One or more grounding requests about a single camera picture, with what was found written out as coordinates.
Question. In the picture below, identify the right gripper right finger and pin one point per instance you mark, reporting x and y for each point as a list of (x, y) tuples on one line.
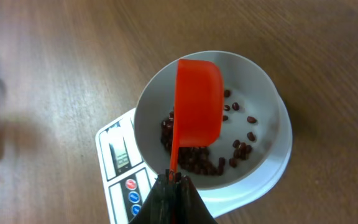
[(189, 207)]

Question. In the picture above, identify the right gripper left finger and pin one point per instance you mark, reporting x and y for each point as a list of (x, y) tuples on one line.
[(160, 202)]

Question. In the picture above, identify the orange measuring scoop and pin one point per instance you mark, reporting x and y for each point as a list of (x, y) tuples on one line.
[(198, 106)]

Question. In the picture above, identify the white digital kitchen scale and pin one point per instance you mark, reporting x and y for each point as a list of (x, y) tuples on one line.
[(127, 179)]

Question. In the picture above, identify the red beans in bowl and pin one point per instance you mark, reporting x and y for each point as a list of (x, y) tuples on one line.
[(235, 143)]

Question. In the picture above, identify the white round bowl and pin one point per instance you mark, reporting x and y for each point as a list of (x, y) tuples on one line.
[(239, 73)]

